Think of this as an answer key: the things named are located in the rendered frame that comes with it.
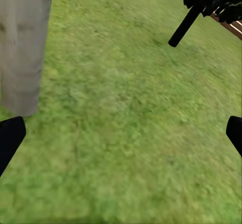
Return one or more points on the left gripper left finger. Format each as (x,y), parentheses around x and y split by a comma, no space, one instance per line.
(12,133)

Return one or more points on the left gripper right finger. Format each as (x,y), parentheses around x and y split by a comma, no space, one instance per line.
(234,132)

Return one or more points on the tree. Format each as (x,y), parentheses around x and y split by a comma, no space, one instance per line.
(23,32)
(228,11)

